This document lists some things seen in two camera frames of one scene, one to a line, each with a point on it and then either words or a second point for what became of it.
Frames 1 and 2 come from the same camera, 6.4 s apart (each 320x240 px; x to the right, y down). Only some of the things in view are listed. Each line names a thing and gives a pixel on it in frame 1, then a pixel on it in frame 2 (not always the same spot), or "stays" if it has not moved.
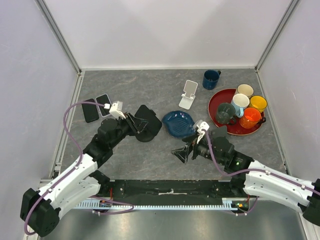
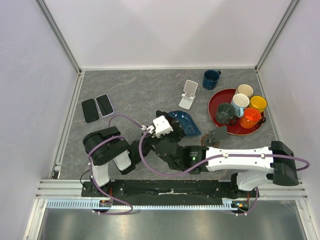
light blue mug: (240, 101) stays
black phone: (90, 111) stays
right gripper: (182, 153) → (180, 133)
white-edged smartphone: (102, 100) stays
